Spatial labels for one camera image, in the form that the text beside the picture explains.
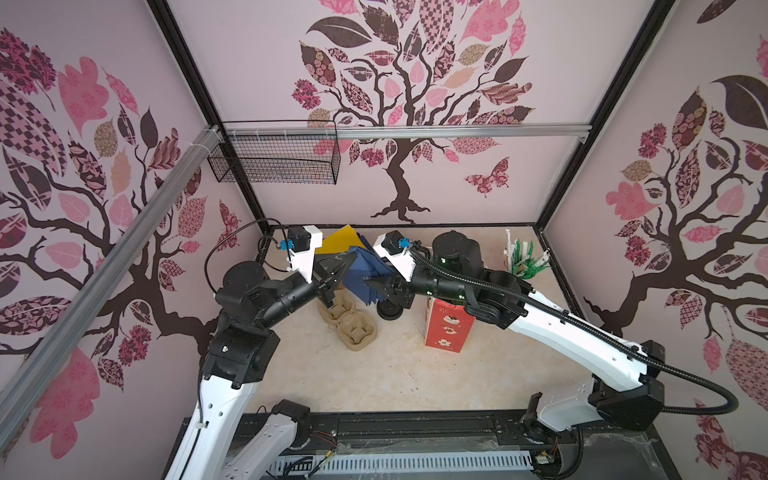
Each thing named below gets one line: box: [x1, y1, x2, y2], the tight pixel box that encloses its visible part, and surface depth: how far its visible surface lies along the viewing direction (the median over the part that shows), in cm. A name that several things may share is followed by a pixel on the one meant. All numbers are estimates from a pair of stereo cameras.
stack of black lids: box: [376, 299, 403, 321], surface depth 97 cm
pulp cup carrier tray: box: [319, 288, 377, 351], surface depth 90 cm
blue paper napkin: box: [343, 246, 396, 306], surface depth 57 cm
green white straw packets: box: [503, 229, 550, 279], surface depth 87 cm
